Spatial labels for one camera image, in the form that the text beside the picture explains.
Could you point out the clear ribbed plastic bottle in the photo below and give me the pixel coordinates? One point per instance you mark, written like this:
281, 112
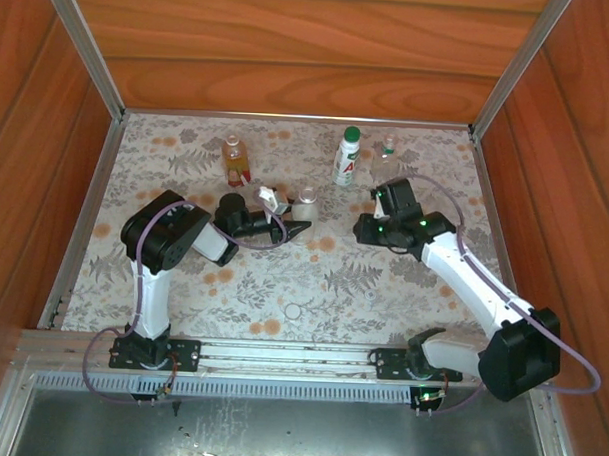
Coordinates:
305, 208

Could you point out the orange juice bottle red label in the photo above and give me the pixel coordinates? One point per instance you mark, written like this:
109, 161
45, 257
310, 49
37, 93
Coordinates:
235, 160

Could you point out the small clear bottle green label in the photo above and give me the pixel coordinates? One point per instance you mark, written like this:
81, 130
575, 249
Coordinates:
387, 163

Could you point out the white cap with printed code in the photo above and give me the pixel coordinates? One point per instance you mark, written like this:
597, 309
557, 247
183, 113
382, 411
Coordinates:
370, 294

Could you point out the white bottle with green label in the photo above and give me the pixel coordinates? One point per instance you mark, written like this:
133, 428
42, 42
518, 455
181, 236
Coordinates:
346, 162

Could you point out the green bottle cap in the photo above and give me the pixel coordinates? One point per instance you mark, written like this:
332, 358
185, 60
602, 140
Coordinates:
352, 134

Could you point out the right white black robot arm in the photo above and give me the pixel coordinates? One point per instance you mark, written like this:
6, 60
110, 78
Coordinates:
473, 279

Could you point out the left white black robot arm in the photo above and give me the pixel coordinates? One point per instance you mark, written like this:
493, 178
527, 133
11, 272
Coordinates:
152, 303

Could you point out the floral patterned tablecloth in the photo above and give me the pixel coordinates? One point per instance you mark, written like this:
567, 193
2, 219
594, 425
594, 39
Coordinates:
331, 314

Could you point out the small board with green light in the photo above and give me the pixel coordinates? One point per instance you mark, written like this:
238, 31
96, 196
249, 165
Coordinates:
428, 396

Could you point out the grey sheet metal panel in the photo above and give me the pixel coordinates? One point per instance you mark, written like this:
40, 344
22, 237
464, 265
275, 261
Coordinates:
297, 433

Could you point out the aluminium frame back rail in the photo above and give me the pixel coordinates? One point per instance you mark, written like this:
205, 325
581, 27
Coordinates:
298, 118

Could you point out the aluminium frame side rail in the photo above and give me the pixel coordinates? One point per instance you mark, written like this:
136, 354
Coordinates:
84, 220
486, 194

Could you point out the aluminium mounting rail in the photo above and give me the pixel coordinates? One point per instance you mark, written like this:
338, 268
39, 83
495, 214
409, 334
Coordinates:
280, 354

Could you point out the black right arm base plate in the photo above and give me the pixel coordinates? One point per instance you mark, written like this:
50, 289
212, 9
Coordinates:
390, 363

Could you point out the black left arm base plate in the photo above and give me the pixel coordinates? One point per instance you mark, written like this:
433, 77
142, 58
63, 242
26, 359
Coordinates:
185, 356

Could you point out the aluminium frame post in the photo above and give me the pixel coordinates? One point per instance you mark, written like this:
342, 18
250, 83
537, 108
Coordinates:
85, 50
520, 65

